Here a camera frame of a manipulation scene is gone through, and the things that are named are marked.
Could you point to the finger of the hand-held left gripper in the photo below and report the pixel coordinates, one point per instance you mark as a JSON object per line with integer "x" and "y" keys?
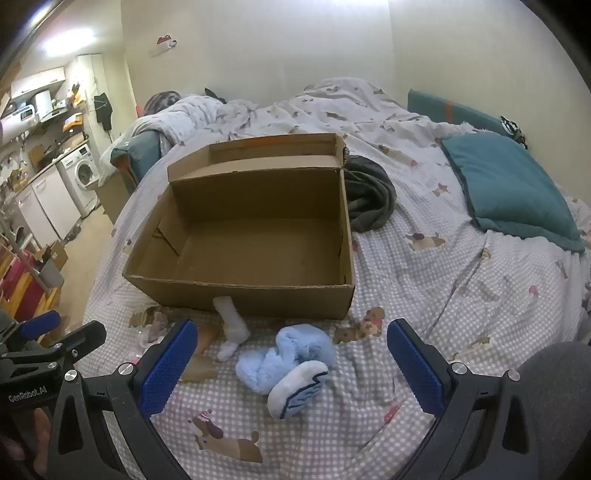
{"x": 83, "y": 337}
{"x": 41, "y": 323}

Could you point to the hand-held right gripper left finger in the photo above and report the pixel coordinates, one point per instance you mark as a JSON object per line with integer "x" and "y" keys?
{"x": 161, "y": 374}

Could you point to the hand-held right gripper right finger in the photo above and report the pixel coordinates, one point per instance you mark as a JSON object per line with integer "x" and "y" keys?
{"x": 415, "y": 369}

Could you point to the blue white fluffy sock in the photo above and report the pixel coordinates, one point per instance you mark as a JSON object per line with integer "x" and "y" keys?
{"x": 295, "y": 383}

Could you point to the light blue fluffy sock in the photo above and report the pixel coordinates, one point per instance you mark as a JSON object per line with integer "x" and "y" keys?
{"x": 295, "y": 346}

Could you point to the brown cardboard box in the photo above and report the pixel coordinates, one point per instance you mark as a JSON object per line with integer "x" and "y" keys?
{"x": 254, "y": 249}

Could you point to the person's left hand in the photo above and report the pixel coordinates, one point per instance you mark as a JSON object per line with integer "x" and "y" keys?
{"x": 27, "y": 434}

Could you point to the yellow wooden shelf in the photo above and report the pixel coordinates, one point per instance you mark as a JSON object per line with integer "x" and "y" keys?
{"x": 41, "y": 300}

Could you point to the red pink crate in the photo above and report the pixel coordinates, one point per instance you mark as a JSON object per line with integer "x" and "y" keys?
{"x": 16, "y": 281}

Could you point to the grey bin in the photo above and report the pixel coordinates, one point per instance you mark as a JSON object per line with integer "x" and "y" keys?
{"x": 51, "y": 274}

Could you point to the brown sock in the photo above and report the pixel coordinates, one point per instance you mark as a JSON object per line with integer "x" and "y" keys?
{"x": 205, "y": 339}

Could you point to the small cardboard floor box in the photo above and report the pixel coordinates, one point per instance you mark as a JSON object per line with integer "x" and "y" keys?
{"x": 57, "y": 254}

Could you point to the white under-counter cabinets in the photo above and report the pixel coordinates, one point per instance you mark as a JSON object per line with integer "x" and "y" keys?
{"x": 44, "y": 205}

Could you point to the tan carton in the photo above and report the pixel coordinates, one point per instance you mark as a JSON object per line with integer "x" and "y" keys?
{"x": 113, "y": 201}

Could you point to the person's grey trouser leg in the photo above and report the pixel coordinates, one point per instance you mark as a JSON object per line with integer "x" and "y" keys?
{"x": 563, "y": 397}

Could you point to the white washing machine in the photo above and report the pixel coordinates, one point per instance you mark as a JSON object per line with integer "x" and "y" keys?
{"x": 78, "y": 175}

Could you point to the dark grey cloth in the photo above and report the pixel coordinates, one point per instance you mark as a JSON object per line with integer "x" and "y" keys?
{"x": 369, "y": 198}

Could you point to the teal bed armrest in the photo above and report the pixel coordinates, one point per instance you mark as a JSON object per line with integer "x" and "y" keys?
{"x": 138, "y": 157}

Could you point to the white water heater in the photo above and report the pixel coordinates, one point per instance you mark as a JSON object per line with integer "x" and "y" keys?
{"x": 14, "y": 127}

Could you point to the teal pillow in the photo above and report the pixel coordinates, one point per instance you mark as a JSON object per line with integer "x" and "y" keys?
{"x": 508, "y": 189}

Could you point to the grey striped cushion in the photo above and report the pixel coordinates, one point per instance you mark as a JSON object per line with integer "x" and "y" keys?
{"x": 161, "y": 100}

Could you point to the black white patterned item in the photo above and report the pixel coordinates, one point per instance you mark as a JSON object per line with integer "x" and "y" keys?
{"x": 513, "y": 129}

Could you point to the teal headboard cushion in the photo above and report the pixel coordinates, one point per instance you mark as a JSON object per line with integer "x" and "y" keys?
{"x": 443, "y": 108}

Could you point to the small black item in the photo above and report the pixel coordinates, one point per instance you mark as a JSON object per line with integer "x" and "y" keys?
{"x": 213, "y": 94}

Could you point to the white wall cabinet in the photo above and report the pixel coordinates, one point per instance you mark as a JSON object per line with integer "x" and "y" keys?
{"x": 37, "y": 82}

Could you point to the wall decoration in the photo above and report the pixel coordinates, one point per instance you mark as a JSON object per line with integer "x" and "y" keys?
{"x": 164, "y": 46}

